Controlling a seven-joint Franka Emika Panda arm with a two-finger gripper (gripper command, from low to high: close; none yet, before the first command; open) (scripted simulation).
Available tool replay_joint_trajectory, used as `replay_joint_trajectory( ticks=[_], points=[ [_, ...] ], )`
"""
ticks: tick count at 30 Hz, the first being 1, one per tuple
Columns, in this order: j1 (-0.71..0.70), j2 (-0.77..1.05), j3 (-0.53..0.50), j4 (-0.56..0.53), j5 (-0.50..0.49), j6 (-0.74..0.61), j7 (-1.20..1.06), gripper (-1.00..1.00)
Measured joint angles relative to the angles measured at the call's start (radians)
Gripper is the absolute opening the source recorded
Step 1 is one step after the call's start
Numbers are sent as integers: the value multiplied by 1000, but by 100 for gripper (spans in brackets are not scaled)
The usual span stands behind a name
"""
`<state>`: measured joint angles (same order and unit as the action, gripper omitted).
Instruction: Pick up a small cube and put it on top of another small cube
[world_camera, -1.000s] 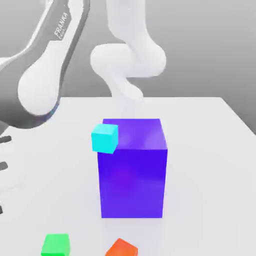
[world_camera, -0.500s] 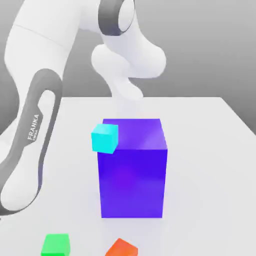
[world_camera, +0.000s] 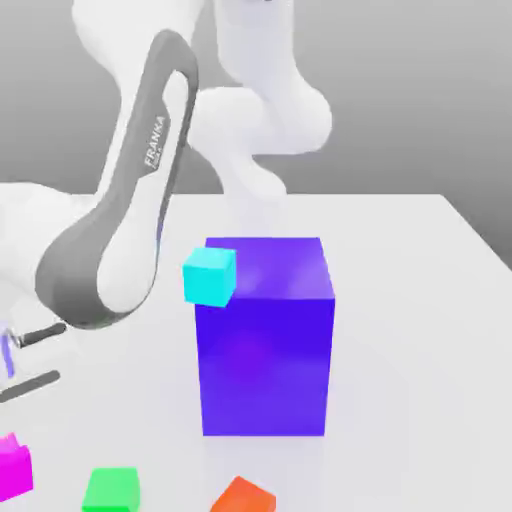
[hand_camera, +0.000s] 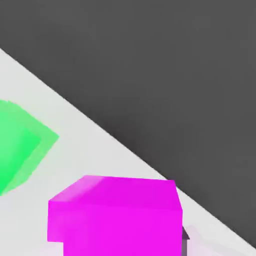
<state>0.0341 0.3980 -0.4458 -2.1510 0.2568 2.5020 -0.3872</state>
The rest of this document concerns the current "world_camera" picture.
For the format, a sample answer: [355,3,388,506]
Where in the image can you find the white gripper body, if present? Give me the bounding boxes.
[0,357,67,425]

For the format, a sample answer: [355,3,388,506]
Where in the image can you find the small magenta cube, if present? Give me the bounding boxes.
[0,431,35,504]

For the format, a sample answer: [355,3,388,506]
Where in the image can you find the small green cube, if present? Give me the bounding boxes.
[81,466,142,512]

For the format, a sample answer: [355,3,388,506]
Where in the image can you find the small cyan cube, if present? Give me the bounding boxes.
[182,246,238,309]

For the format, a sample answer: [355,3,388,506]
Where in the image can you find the small orange cube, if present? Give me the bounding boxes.
[209,474,278,512]

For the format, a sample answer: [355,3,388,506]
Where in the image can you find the large blue box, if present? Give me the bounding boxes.
[194,236,336,438]

